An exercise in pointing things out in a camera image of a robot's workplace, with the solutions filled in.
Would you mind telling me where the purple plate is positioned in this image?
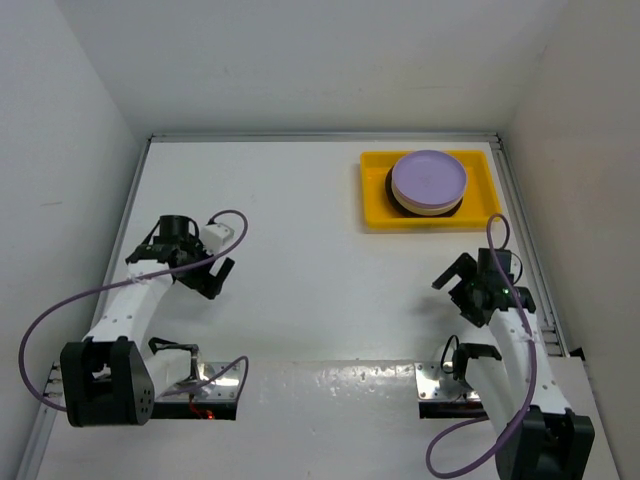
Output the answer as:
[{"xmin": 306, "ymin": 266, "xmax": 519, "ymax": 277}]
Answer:
[{"xmin": 391, "ymin": 150, "xmax": 468, "ymax": 209}]

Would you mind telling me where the orange plate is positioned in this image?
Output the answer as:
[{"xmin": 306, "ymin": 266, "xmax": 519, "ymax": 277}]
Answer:
[{"xmin": 391, "ymin": 198, "xmax": 463, "ymax": 217}]

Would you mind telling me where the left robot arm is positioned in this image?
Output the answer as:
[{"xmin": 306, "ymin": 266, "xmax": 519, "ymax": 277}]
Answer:
[{"xmin": 60, "ymin": 215, "xmax": 235, "ymax": 427}]

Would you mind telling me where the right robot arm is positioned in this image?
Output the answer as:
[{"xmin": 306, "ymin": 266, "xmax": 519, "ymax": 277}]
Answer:
[{"xmin": 432, "ymin": 248, "xmax": 595, "ymax": 479}]

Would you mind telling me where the yellow plastic bin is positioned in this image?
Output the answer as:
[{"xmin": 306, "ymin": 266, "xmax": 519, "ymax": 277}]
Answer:
[{"xmin": 360, "ymin": 150, "xmax": 502, "ymax": 230}]

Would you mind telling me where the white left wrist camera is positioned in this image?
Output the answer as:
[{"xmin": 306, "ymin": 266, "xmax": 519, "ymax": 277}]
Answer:
[{"xmin": 199, "ymin": 223, "xmax": 235, "ymax": 255}]

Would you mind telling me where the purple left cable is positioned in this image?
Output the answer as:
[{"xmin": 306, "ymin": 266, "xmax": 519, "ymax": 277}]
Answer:
[{"xmin": 18, "ymin": 209, "xmax": 250, "ymax": 412}]

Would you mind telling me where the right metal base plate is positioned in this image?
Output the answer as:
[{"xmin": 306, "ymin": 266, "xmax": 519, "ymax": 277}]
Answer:
[{"xmin": 414, "ymin": 362, "xmax": 480, "ymax": 403}]

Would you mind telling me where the metal base plate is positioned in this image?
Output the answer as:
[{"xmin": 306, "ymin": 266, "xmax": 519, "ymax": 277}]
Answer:
[
  {"xmin": 161, "ymin": 356, "xmax": 249, "ymax": 403},
  {"xmin": 414, "ymin": 362, "xmax": 480, "ymax": 403}
]

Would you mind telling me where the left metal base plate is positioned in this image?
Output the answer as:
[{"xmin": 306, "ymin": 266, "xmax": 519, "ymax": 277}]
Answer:
[{"xmin": 161, "ymin": 356, "xmax": 249, "ymax": 403}]

